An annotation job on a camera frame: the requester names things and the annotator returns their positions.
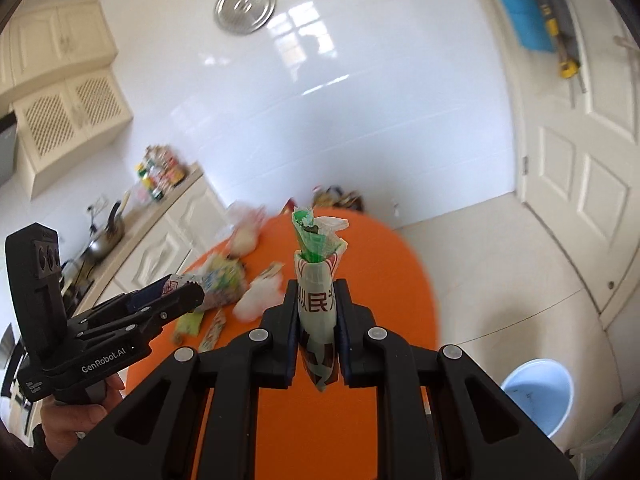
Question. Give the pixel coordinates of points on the cluster of condiment bottles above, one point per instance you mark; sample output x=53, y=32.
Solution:
x=160, y=172

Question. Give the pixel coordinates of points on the grey poles with yellow clamps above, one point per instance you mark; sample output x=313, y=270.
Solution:
x=555, y=20

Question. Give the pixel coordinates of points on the metal kettle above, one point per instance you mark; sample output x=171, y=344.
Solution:
x=105, y=237

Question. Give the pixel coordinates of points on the crumpled white tissue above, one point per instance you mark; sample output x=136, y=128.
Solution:
x=257, y=297

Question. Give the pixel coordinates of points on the person's left forearm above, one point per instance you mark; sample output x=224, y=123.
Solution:
x=35, y=452

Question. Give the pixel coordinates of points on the blue hanging bag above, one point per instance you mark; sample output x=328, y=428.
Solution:
x=520, y=10

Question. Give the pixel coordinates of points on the white plastic bag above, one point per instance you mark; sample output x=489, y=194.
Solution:
x=245, y=232

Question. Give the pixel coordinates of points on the small white red wrapper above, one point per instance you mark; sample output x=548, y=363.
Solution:
x=176, y=282

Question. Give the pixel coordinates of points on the light blue plastic bucket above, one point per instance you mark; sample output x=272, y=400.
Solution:
x=540, y=395

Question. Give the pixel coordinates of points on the small pale wrapper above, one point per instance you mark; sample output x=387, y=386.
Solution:
x=270, y=271

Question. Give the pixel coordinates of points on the cream kitchen base cabinet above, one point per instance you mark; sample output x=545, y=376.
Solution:
x=165, y=240

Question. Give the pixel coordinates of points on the white panelled door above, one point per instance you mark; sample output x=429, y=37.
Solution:
x=590, y=185

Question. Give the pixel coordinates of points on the cream lattice door cabinet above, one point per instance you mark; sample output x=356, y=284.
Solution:
x=70, y=120

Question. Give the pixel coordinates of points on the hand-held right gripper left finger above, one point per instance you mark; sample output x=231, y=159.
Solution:
x=289, y=332

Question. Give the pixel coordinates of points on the white green snack wrapper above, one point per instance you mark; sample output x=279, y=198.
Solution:
x=312, y=305

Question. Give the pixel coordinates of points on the person's left hand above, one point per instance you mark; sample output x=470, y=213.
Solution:
x=70, y=422

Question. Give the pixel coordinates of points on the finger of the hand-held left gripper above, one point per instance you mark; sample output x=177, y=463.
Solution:
x=147, y=296
x=182, y=302

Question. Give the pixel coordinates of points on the round metal lid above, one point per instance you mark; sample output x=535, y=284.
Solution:
x=245, y=7

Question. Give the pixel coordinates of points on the orange round table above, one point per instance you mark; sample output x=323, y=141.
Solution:
x=380, y=270

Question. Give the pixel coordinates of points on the long narrow stick packet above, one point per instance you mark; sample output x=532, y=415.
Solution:
x=212, y=332

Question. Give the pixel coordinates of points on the green flat wrapper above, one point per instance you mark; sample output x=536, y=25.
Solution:
x=187, y=327

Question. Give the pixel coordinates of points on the black gas stove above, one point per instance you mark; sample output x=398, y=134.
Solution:
x=75, y=285

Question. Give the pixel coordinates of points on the colourful snack packet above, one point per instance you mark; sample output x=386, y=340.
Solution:
x=222, y=280

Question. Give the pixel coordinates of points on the cream wall cabinet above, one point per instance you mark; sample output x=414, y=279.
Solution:
x=60, y=45

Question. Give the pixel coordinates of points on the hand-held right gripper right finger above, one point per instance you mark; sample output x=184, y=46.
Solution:
x=343, y=332

